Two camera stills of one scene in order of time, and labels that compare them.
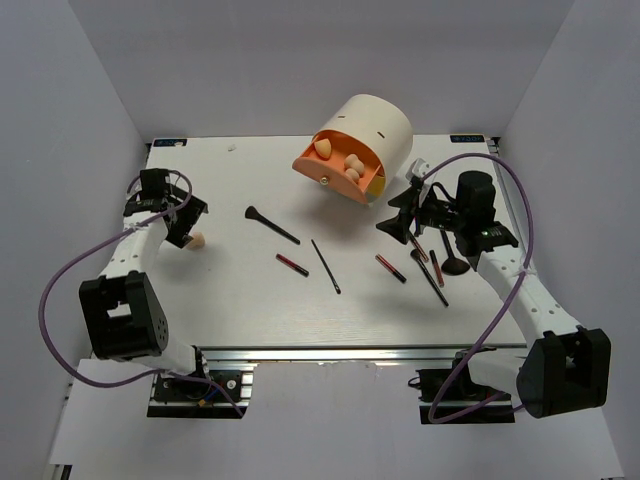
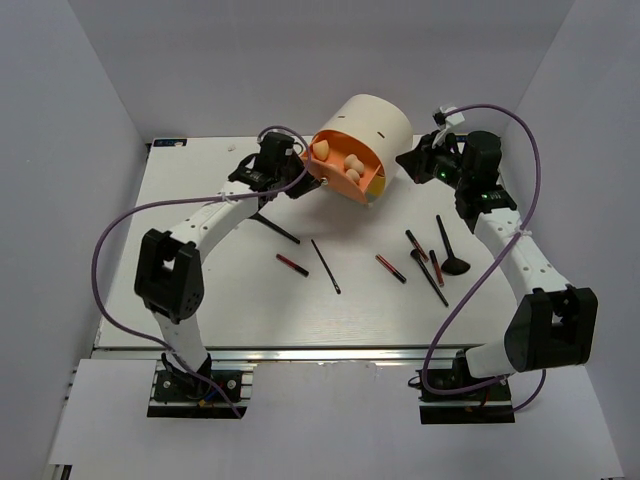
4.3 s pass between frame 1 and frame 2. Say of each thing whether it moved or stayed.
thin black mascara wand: stayed
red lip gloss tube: stayed
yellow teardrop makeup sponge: stayed
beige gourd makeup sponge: stayed
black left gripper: moved
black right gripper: moved
